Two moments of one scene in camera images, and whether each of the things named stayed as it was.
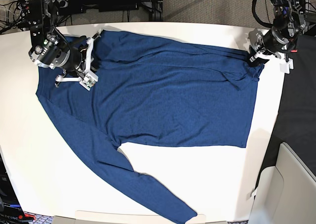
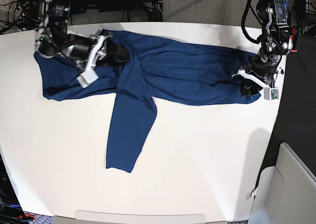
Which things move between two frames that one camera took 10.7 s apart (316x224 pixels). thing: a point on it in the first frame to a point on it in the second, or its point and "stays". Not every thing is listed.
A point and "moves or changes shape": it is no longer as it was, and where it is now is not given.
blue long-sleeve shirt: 151,92 moves or changes shape
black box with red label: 11,210 stays
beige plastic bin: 286,193 stays
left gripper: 72,55 to 86,51
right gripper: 272,41 to 264,73
